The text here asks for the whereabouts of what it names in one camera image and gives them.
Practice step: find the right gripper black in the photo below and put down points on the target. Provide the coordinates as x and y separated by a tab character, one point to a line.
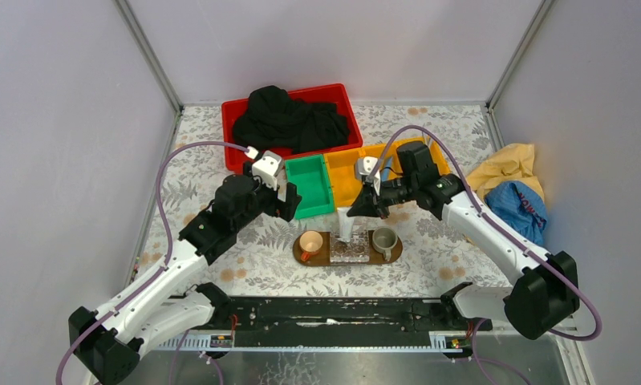
368	203

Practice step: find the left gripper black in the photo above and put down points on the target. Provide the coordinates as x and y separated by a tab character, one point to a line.
289	196

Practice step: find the white toothpaste tube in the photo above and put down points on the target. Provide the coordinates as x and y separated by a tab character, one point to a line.
346	224

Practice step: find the grey cup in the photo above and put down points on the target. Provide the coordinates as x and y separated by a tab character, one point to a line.
384	240

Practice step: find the orange cup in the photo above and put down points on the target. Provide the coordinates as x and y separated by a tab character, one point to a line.
310	244

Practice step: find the clear textured glass holder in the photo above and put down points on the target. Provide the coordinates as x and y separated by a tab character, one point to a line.
355	250

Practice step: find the blue toothpaste tube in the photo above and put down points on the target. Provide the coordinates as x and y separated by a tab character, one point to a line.
385	173

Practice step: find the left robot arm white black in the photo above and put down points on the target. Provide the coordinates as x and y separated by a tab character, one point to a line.
111	339

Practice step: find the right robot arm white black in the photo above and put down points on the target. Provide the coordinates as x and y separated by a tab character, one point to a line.
542	285

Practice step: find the yellow bin with toothpaste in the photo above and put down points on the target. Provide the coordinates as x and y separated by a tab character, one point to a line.
390	160

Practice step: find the brown wooden oval tray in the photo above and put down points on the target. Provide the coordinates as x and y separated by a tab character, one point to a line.
321	259

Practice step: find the green plastic bin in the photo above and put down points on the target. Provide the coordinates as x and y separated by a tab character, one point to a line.
310	176

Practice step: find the black cloth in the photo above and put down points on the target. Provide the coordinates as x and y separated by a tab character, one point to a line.
273	119

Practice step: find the red plastic bin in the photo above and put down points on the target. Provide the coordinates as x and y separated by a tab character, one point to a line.
332	93

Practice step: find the yellow cloth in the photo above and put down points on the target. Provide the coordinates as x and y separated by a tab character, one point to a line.
512	162

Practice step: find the blue cloth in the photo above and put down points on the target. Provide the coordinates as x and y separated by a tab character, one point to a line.
521	208

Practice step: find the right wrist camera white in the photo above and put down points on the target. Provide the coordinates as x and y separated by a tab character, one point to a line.
367	171

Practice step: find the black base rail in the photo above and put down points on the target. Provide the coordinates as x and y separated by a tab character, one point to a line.
343	323

